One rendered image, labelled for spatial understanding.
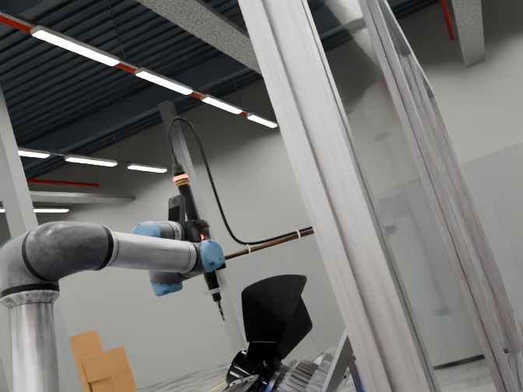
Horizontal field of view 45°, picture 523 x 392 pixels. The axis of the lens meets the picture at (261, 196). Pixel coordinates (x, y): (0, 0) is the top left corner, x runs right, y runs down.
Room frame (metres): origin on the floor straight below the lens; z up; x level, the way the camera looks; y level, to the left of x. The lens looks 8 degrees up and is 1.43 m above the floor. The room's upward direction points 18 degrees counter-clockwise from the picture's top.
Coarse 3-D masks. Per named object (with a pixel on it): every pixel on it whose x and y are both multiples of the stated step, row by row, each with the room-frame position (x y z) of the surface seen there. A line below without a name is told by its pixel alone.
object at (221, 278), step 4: (224, 260) 1.90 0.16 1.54; (224, 264) 1.89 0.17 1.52; (216, 268) 1.89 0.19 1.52; (220, 268) 1.89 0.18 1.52; (224, 268) 1.92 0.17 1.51; (216, 272) 1.90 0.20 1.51; (220, 272) 1.89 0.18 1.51; (220, 276) 1.89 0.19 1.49; (224, 276) 1.89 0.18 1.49; (220, 280) 1.89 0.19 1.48; (224, 280) 1.89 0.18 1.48; (220, 284) 1.89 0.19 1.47; (224, 284) 1.89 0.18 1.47; (216, 288) 1.87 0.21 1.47; (220, 288) 1.87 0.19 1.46; (224, 288) 1.88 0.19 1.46; (204, 292) 1.88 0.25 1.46; (208, 292) 1.87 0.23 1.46; (212, 292) 1.86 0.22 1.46
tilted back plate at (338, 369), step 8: (344, 336) 1.80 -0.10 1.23; (344, 344) 1.81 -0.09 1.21; (336, 352) 1.81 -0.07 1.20; (344, 352) 1.87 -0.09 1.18; (352, 352) 2.04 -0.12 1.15; (336, 360) 1.81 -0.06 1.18; (344, 360) 1.94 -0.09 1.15; (336, 368) 1.85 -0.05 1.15; (344, 368) 2.01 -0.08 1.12; (328, 376) 1.82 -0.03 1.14; (336, 376) 1.92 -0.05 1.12; (328, 384) 1.83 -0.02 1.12; (336, 384) 1.99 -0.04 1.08
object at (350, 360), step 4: (352, 356) 1.98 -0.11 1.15; (348, 360) 1.98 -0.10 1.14; (352, 360) 1.98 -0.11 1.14; (348, 364) 1.98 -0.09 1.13; (352, 364) 1.98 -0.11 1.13; (352, 368) 1.98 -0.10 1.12; (352, 372) 1.98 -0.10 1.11; (356, 372) 1.98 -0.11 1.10; (352, 376) 1.98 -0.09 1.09; (356, 376) 1.98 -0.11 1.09; (356, 380) 1.98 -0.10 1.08; (356, 384) 1.98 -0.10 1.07; (360, 384) 1.98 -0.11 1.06; (356, 388) 1.98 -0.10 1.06; (360, 388) 1.98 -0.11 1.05
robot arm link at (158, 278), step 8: (152, 272) 1.61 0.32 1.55; (160, 272) 1.60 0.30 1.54; (168, 272) 1.59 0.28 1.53; (176, 272) 1.58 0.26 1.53; (152, 280) 1.62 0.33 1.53; (160, 280) 1.61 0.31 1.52; (168, 280) 1.60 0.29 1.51; (176, 280) 1.60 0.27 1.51; (184, 280) 1.61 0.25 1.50; (160, 288) 1.61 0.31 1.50; (168, 288) 1.61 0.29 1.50; (176, 288) 1.62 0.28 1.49
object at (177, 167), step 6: (174, 156) 1.89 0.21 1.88; (174, 162) 1.89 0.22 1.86; (174, 168) 1.88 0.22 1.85; (180, 168) 1.88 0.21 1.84; (174, 174) 1.88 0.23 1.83; (180, 174) 1.92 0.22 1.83; (210, 276) 1.88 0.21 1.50; (216, 276) 1.90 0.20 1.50; (210, 282) 1.88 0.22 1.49; (216, 282) 1.89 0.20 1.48; (210, 288) 1.88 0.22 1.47; (216, 294) 1.89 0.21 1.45; (216, 300) 1.89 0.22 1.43
